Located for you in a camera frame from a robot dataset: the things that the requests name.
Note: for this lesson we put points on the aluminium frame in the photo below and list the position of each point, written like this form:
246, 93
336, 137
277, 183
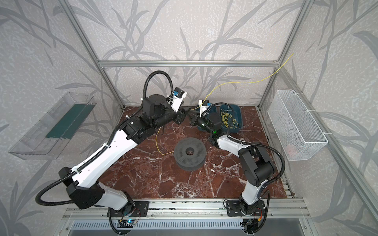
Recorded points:
356, 179

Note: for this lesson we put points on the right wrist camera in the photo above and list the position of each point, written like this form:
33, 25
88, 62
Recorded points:
204, 108

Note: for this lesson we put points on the left teal plastic bin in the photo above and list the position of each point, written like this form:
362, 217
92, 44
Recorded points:
214, 112

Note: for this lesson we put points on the dark grey foam spool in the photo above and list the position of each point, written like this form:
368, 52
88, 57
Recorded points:
190, 154

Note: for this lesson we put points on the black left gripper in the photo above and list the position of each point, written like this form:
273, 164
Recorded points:
179, 116

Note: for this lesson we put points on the green circuit board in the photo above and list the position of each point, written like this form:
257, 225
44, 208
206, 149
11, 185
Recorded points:
128, 223

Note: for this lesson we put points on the white wire mesh basket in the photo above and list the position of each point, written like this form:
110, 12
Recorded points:
294, 124

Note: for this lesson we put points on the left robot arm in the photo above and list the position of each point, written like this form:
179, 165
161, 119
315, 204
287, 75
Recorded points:
82, 181

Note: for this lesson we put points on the right teal plastic bin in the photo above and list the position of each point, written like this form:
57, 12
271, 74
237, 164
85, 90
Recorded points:
236, 118

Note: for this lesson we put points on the clear plastic wall tray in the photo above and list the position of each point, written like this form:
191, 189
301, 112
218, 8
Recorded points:
48, 138

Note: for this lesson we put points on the teal plastic bin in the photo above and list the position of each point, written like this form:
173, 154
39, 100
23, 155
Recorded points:
214, 112
236, 118

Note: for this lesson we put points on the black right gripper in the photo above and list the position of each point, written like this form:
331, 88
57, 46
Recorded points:
194, 118

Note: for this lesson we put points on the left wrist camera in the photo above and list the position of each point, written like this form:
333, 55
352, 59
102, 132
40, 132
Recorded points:
175, 100

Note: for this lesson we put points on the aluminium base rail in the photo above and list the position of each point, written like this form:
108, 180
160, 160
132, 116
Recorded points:
284, 217

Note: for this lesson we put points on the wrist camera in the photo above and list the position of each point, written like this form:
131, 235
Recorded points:
204, 108
175, 100

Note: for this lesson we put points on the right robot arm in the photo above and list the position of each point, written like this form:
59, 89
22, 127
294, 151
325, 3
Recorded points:
262, 165

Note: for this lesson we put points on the pink object in basket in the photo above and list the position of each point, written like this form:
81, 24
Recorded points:
291, 150

